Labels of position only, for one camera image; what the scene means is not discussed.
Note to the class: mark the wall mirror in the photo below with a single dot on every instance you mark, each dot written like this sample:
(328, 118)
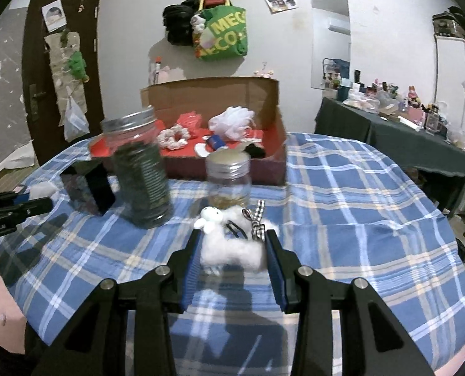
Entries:
(331, 42)

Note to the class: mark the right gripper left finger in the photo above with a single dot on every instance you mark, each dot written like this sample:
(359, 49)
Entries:
(93, 342)

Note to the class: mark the black bag on wall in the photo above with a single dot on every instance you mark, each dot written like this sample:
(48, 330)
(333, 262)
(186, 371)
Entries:
(177, 22)

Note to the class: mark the white plush bunny keychain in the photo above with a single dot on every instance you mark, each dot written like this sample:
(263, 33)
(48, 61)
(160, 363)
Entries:
(234, 237)

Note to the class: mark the black scrunchie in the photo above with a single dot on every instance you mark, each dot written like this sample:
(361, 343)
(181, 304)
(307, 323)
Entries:
(255, 151)

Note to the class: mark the white wardrobe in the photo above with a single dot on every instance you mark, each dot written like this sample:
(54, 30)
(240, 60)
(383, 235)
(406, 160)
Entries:
(450, 85)

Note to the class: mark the dark brown door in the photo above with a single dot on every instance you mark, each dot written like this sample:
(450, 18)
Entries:
(53, 30)

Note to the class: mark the white bath pouf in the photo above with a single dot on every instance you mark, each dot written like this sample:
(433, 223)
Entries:
(232, 124)

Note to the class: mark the black floral tin box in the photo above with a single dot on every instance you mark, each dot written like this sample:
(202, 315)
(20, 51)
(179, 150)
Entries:
(87, 186)

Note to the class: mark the cardboard box red lining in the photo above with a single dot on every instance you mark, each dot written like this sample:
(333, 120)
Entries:
(210, 96)

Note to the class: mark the small jar gold contents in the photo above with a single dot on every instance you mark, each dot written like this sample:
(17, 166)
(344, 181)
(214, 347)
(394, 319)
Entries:
(228, 177)

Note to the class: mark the green tote bag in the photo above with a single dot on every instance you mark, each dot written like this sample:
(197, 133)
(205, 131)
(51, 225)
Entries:
(219, 31)

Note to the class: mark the blue plaid tablecloth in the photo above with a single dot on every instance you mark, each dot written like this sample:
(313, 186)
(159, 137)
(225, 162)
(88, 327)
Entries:
(346, 210)

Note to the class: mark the green plush on door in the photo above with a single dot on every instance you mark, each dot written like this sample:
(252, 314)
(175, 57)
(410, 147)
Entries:
(77, 66)

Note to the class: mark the beige knitted scrunchie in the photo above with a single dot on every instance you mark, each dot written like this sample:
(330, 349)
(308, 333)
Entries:
(174, 138)

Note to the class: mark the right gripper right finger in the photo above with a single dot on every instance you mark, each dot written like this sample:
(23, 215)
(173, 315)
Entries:
(373, 341)

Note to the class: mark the red mesh bath sponge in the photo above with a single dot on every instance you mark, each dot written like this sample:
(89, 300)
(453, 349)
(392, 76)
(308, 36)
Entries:
(191, 121)

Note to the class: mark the dark green covered side table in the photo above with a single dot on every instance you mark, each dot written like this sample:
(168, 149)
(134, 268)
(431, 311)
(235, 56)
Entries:
(436, 166)

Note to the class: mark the plastic bag on door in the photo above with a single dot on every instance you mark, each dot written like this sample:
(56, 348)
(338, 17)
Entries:
(75, 123)

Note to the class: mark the blue pouch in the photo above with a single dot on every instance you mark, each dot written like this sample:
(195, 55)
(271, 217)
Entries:
(215, 142)

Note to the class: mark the large jar dark contents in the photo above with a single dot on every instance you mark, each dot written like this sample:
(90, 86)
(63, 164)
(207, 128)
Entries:
(138, 166)

